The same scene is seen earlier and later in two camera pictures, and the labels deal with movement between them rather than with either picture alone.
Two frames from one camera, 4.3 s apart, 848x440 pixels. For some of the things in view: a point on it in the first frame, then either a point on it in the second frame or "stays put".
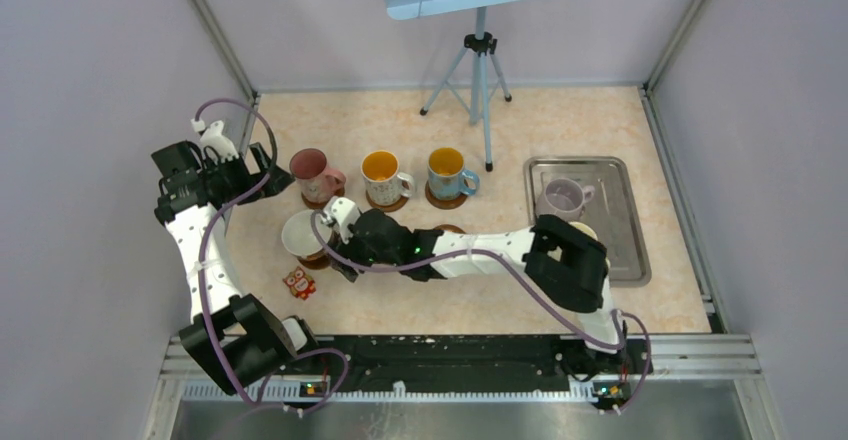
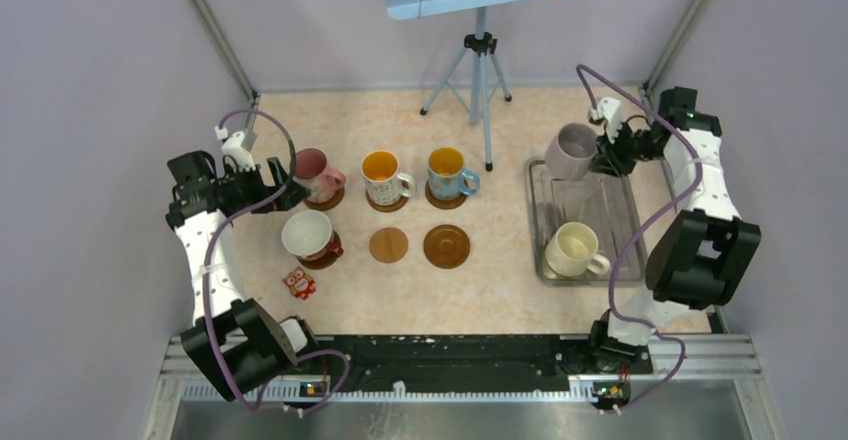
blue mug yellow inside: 446,176 stays put
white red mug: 299,235 stays put
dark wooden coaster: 388,207 stays put
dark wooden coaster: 443,203 stays put
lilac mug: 564,198 to 569,154
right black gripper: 348,249 to 607,158
